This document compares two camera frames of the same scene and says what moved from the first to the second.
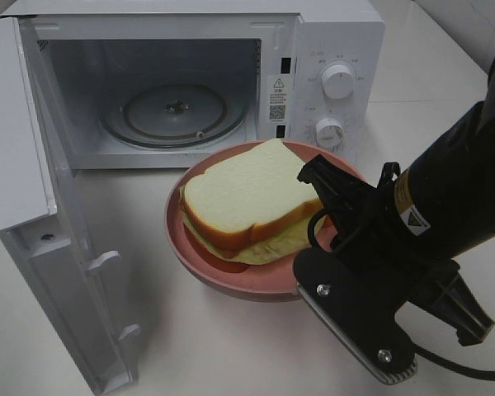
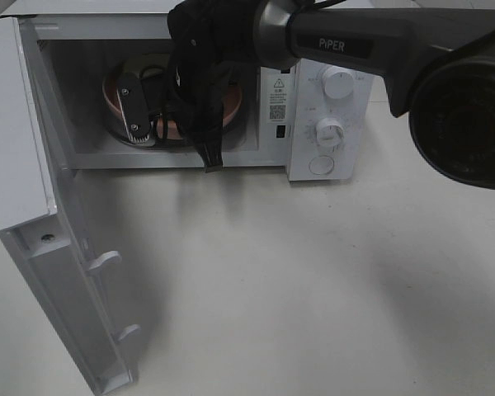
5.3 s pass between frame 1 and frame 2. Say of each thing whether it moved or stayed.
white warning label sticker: stayed
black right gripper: moved
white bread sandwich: moved
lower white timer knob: stayed
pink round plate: moved
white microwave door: stayed
